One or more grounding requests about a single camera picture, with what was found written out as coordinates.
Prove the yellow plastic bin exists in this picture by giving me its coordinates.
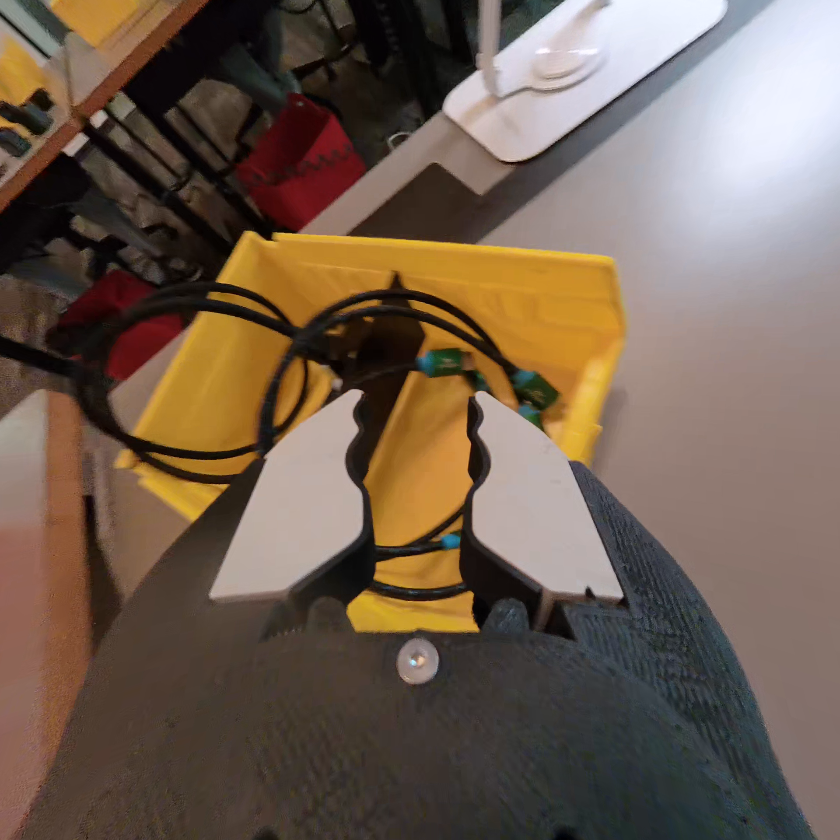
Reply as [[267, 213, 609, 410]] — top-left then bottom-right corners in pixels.
[[49, 0, 172, 48], [115, 231, 627, 634]]

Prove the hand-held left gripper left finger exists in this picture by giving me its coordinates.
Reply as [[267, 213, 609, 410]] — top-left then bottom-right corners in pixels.
[[209, 389, 378, 611]]

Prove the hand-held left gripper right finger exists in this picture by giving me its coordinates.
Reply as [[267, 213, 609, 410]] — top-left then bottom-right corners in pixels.
[[459, 392, 626, 626]]

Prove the black divider panel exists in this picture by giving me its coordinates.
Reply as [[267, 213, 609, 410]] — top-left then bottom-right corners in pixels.
[[341, 272, 427, 460]]

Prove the white board stand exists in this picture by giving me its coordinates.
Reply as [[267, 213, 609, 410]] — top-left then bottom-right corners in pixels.
[[443, 0, 729, 164]]

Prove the red storage box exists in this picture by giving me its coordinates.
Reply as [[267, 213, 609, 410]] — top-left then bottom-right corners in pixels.
[[236, 92, 367, 232], [59, 269, 185, 382]]

